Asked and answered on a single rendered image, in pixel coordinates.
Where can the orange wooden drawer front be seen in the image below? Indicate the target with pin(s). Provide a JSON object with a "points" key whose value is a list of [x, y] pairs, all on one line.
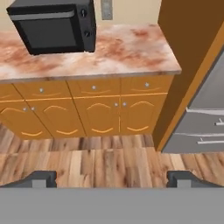
{"points": [[145, 85], [43, 89], [93, 87], [8, 92]]}

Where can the silver cupboard door knob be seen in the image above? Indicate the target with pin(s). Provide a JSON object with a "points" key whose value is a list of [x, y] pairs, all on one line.
{"points": [[116, 104], [32, 108], [124, 103], [24, 109]]}

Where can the grey steel fridge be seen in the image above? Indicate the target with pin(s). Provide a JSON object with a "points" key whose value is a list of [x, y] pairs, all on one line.
{"points": [[204, 96]]}

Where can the silver drawer knob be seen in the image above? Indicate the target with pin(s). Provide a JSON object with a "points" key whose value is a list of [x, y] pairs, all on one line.
{"points": [[146, 84], [93, 87], [41, 90]]}

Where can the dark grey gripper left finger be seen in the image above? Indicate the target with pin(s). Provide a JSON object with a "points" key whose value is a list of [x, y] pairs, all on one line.
{"points": [[43, 178]]}

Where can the black microwave oven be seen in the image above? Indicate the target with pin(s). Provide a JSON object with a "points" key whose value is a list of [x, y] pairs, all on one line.
{"points": [[52, 29]]}

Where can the brown fridge housing panel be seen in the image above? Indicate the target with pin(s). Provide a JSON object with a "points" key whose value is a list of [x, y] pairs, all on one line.
{"points": [[183, 35]]}

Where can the grey wall socket plate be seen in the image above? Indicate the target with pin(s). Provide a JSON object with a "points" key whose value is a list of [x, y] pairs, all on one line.
{"points": [[106, 9]]}

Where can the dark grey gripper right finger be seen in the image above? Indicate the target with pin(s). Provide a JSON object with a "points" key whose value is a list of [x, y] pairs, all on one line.
{"points": [[179, 177]]}

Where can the grey fridge drawer front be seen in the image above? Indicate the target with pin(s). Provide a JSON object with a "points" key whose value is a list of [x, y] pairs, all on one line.
{"points": [[195, 124], [180, 145]]}

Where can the orange wooden cupboard door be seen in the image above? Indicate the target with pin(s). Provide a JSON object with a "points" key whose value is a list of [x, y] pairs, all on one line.
{"points": [[99, 116], [140, 113], [20, 122], [58, 119]]}

